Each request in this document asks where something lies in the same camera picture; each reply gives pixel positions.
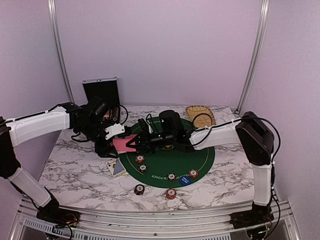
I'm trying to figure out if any blue small blind button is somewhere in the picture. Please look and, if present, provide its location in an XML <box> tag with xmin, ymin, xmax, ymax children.
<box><xmin>179</xmin><ymin>176</ymin><xmax>191</xmax><ymax>186</ymax></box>

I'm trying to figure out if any green round poker mat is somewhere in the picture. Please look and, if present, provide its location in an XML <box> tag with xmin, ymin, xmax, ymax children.
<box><xmin>118</xmin><ymin>117</ymin><xmax>216</xmax><ymax>189</ymax></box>

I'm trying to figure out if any aluminium poker chip case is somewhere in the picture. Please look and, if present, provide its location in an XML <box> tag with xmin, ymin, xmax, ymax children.
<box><xmin>82</xmin><ymin>76</ymin><xmax>121</xmax><ymax>123</ymax></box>

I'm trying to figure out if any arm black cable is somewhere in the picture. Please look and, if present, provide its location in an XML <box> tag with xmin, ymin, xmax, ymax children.
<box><xmin>69</xmin><ymin>104</ymin><xmax>130</xmax><ymax>143</ymax></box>
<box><xmin>191</xmin><ymin>113</ymin><xmax>282</xmax><ymax>161</ymax></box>

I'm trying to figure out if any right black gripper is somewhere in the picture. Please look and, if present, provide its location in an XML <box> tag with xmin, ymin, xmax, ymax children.
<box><xmin>126</xmin><ymin>127</ymin><xmax>175</xmax><ymax>154</ymax></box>

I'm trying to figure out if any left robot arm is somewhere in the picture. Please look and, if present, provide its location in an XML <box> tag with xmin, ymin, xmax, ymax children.
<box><xmin>0</xmin><ymin>97</ymin><xmax>125</xmax><ymax>223</ymax></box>

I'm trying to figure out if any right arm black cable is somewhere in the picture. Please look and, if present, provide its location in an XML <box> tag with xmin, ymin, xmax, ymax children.
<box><xmin>191</xmin><ymin>113</ymin><xmax>282</xmax><ymax>161</ymax></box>

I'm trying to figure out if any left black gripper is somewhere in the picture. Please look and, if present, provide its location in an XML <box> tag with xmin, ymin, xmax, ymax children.
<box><xmin>76</xmin><ymin>119</ymin><xmax>119</xmax><ymax>158</ymax></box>

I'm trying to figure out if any blue gold card box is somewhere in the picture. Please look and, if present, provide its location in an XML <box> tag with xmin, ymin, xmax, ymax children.
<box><xmin>106</xmin><ymin>159</ymin><xmax>127</xmax><ymax>179</ymax></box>

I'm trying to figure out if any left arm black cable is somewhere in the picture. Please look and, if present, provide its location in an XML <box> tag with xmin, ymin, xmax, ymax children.
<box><xmin>69</xmin><ymin>104</ymin><xmax>130</xmax><ymax>143</ymax></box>

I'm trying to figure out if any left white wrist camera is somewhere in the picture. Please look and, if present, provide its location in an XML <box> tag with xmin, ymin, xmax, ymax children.
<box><xmin>104</xmin><ymin>123</ymin><xmax>125</xmax><ymax>140</ymax></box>

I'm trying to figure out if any right aluminium frame post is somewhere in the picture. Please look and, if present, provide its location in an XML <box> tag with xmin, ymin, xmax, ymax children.
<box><xmin>235</xmin><ymin>0</ymin><xmax>270</xmax><ymax>114</ymax></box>

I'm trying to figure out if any red poker chip stack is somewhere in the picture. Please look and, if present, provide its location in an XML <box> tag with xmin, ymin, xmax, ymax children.
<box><xmin>166</xmin><ymin>188</ymin><xmax>177</xmax><ymax>200</ymax></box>

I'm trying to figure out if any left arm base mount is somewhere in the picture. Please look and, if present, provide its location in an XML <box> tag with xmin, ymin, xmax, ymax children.
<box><xmin>36</xmin><ymin>209</ymin><xmax>80</xmax><ymax>228</ymax></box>

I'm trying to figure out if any front aluminium rail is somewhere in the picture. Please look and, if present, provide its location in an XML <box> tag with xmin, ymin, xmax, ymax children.
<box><xmin>9</xmin><ymin>199</ymin><xmax>301</xmax><ymax>240</ymax></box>

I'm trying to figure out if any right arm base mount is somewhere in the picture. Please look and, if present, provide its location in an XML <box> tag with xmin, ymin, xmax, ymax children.
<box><xmin>229</xmin><ymin>210</ymin><xmax>275</xmax><ymax>229</ymax></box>

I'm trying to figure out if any woven bamboo tray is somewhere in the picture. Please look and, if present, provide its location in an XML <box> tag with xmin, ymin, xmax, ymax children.
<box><xmin>185</xmin><ymin>105</ymin><xmax>217</xmax><ymax>128</ymax></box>

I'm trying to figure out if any dark poker chip stack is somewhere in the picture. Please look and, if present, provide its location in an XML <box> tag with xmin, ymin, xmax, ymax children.
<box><xmin>134</xmin><ymin>184</ymin><xmax>145</xmax><ymax>196</ymax></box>

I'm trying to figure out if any aluminium frame post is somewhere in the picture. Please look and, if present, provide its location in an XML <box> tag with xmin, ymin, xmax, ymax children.
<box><xmin>235</xmin><ymin>0</ymin><xmax>270</xmax><ymax>114</ymax></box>
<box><xmin>47</xmin><ymin>0</ymin><xmax>75</xmax><ymax>102</ymax></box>

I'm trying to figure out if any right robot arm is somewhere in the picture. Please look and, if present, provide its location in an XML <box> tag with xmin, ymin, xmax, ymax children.
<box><xmin>120</xmin><ymin>110</ymin><xmax>275</xmax><ymax>224</ymax></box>

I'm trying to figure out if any left aluminium frame post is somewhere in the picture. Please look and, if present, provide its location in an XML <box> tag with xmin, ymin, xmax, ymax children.
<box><xmin>47</xmin><ymin>0</ymin><xmax>75</xmax><ymax>102</ymax></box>

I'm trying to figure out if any right chip row in case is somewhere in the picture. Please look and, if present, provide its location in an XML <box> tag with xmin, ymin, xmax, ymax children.
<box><xmin>110</xmin><ymin>106</ymin><xmax>120</xmax><ymax>124</ymax></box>

